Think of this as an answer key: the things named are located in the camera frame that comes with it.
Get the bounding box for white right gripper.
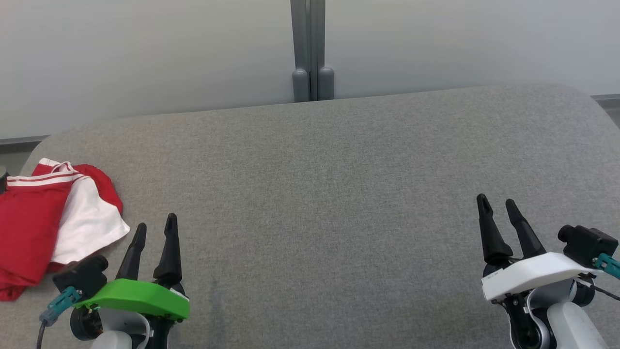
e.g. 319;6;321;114
477;194;604;302

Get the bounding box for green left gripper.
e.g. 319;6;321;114
75;213;190;320

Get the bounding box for red white basketball jersey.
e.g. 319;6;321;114
0;158;131;301

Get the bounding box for red shorts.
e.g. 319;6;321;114
73;164;124;214

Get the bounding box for teal plug left camera cable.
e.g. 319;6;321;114
36;286;83;349

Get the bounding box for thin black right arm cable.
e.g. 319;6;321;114
579;274;620;301

